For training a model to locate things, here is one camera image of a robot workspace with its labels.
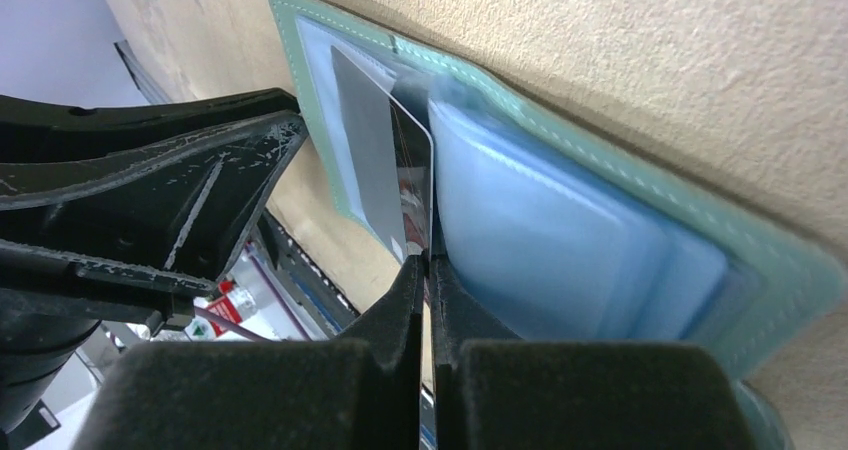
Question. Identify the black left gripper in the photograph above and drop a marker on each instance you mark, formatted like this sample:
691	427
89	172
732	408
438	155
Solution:
34	348

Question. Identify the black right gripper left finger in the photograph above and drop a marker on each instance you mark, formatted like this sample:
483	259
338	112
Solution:
358	390

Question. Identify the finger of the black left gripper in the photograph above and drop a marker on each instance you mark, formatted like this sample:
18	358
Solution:
137	201

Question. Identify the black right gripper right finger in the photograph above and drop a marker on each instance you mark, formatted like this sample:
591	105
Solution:
494	390

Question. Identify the green card holder wallet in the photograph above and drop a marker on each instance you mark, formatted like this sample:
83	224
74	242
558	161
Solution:
560	233

